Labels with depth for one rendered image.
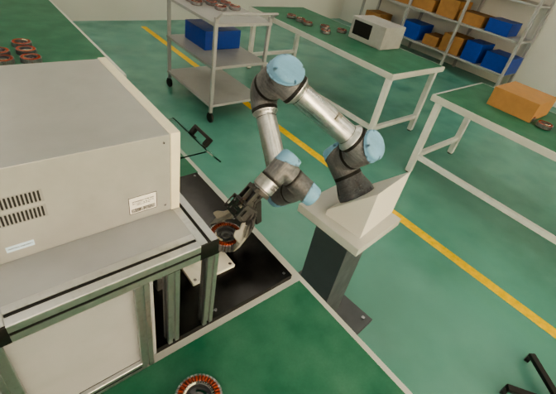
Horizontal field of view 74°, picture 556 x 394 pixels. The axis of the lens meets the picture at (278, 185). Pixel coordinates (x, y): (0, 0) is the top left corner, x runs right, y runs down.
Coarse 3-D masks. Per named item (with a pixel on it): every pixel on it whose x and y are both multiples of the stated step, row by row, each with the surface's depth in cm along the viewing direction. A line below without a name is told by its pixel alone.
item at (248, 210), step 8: (248, 184) 115; (240, 192) 115; (248, 192) 114; (256, 192) 114; (232, 200) 115; (240, 200) 113; (248, 200) 114; (256, 200) 117; (232, 208) 114; (240, 208) 113; (248, 208) 113; (240, 216) 113; (248, 216) 117
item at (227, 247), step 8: (216, 224) 121; (224, 224) 123; (232, 224) 123; (216, 232) 119; (224, 232) 121; (232, 232) 122; (224, 240) 119; (232, 240) 117; (224, 248) 116; (232, 248) 117
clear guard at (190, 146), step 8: (176, 120) 131; (184, 128) 126; (184, 136) 123; (192, 136) 124; (184, 144) 119; (192, 144) 119; (200, 144) 120; (184, 152) 115; (192, 152) 116; (200, 152) 116; (208, 152) 119
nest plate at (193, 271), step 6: (222, 252) 122; (222, 258) 120; (228, 258) 121; (192, 264) 116; (198, 264) 117; (222, 264) 118; (228, 264) 119; (234, 264) 119; (186, 270) 114; (192, 270) 114; (198, 270) 115; (222, 270) 116; (192, 276) 112; (198, 276) 113; (192, 282) 111; (198, 282) 112
